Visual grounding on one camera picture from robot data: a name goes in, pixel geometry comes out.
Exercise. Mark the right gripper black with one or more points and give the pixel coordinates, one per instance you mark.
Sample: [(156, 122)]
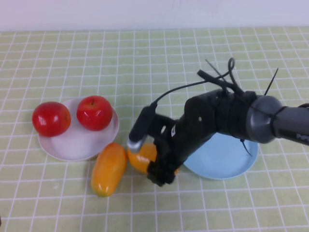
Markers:
[(183, 145)]

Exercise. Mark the orange yellow mango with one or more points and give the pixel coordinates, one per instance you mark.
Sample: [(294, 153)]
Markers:
[(142, 159)]

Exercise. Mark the orange mango with greenish end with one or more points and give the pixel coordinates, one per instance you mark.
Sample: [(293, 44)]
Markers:
[(108, 169)]

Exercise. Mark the red apple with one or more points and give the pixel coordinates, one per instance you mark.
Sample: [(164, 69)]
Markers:
[(51, 119), (94, 113)]

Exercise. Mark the light blue round plate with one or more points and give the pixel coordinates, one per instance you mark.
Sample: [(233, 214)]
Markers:
[(224, 164)]

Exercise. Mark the white round plate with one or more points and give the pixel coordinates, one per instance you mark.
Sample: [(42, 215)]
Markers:
[(79, 145)]

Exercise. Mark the black zip tie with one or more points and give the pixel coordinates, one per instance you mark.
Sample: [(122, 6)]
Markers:
[(271, 82), (246, 147), (213, 67)]

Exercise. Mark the green checkered tablecloth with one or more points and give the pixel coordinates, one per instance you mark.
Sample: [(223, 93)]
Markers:
[(120, 60)]

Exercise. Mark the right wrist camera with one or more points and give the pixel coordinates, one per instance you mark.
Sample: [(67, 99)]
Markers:
[(141, 128)]

